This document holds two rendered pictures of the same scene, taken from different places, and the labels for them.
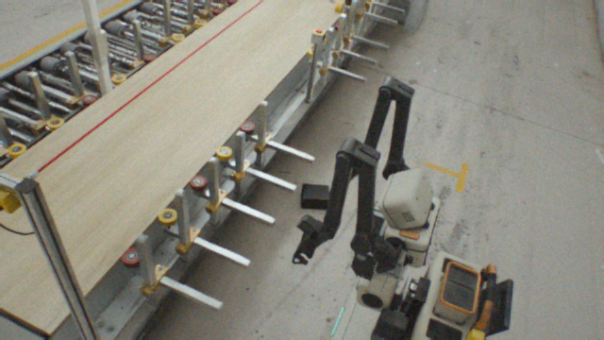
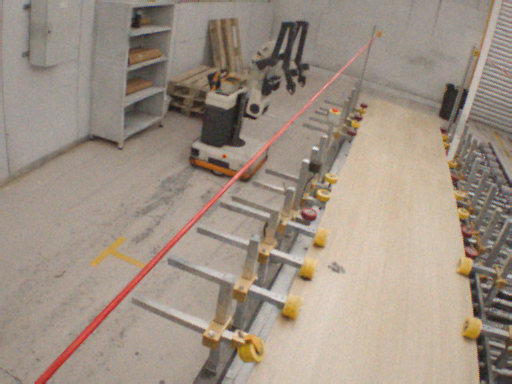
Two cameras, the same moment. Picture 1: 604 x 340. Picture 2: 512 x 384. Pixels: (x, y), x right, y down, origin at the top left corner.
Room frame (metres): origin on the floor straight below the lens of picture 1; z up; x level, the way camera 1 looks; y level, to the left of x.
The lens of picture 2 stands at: (5.33, -0.36, 1.98)
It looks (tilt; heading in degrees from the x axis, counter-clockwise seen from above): 28 degrees down; 179
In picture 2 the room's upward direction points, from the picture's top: 11 degrees clockwise
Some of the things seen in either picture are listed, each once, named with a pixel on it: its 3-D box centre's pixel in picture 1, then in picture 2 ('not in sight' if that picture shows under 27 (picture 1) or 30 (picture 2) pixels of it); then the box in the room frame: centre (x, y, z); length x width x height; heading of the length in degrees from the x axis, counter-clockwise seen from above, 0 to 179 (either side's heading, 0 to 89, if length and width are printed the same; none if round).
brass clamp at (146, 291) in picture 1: (154, 280); not in sight; (1.01, 0.56, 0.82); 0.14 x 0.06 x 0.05; 164
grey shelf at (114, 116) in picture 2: not in sight; (131, 69); (0.81, -1.89, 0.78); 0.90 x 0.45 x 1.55; 164
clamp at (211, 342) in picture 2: not in sight; (217, 329); (4.38, -0.38, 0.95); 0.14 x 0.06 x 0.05; 164
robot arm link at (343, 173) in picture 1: (338, 194); (301, 43); (1.13, -0.11, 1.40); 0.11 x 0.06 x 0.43; 165
